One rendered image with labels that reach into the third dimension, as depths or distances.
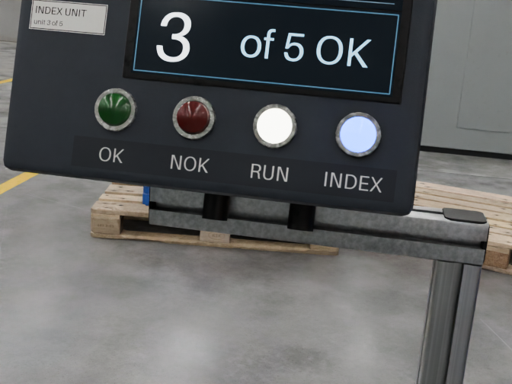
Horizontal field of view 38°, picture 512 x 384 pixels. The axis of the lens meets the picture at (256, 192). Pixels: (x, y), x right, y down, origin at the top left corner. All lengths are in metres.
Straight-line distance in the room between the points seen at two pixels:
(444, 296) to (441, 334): 0.03
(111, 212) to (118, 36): 3.15
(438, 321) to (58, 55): 0.31
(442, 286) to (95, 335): 2.24
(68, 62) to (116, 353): 2.14
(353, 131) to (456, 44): 5.96
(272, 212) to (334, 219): 0.04
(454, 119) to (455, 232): 5.94
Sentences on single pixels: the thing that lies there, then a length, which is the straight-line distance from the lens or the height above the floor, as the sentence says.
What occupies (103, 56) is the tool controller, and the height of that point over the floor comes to 1.15.
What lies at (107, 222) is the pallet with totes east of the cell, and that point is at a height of 0.08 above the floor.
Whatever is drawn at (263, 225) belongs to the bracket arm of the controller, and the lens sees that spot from 0.53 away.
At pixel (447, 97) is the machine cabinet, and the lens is 6.43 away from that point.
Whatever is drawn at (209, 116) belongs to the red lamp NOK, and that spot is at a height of 1.12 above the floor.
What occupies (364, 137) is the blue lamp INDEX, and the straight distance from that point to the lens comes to 0.44.
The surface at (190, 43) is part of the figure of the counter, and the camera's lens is 0.47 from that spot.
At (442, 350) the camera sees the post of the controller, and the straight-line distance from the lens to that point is 0.56.
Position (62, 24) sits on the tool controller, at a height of 1.16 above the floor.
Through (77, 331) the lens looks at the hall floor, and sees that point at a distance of 2.74.
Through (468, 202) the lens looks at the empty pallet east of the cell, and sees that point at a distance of 4.38.
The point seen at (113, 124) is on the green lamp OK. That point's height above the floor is 1.11.
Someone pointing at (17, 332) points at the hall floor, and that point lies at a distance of 2.75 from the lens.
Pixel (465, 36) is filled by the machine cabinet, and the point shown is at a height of 0.98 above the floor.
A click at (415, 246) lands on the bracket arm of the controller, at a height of 1.03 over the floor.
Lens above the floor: 1.19
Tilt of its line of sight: 15 degrees down
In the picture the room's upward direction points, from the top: 4 degrees clockwise
